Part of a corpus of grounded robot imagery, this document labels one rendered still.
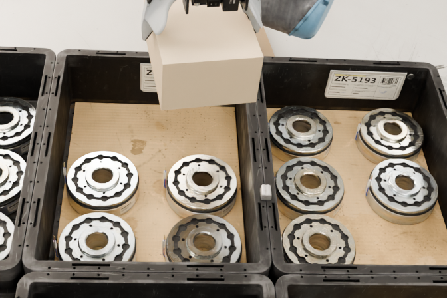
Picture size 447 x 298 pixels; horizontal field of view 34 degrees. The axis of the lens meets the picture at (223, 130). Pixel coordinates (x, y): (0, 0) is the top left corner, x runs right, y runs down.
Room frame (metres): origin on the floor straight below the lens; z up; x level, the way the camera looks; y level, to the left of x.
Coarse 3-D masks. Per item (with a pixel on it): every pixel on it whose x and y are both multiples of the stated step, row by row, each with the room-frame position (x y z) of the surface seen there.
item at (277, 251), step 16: (272, 64) 0.88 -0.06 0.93; (288, 64) 0.88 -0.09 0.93; (304, 64) 0.89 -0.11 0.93; (320, 64) 0.89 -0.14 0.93; (336, 64) 0.90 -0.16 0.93; (352, 64) 0.90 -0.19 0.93; (368, 64) 0.90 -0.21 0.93; (384, 64) 0.91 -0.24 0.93; (400, 64) 0.91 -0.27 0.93; (416, 64) 0.92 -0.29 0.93; (432, 80) 0.89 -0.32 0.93; (272, 160) 0.68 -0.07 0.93; (272, 176) 0.65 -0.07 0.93; (272, 192) 0.62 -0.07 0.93; (272, 208) 0.59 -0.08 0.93; (272, 224) 0.57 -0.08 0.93; (272, 240) 0.54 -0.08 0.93; (272, 256) 0.52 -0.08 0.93; (272, 272) 0.51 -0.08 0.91; (288, 272) 0.50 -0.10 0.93; (304, 272) 0.50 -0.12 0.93; (320, 272) 0.51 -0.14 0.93; (336, 272) 0.51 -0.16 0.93; (352, 272) 0.51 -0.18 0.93; (368, 272) 0.51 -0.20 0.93; (384, 272) 0.52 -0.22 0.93; (400, 272) 0.52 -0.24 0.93; (432, 272) 0.53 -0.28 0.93
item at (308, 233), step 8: (312, 232) 0.61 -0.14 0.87; (320, 232) 0.61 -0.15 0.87; (328, 232) 0.61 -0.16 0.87; (304, 240) 0.60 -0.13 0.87; (328, 240) 0.60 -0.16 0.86; (336, 240) 0.60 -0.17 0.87; (304, 248) 0.58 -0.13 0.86; (312, 248) 0.58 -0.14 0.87; (328, 248) 0.59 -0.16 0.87; (336, 248) 0.59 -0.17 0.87; (320, 256) 0.57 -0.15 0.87; (328, 256) 0.58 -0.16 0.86
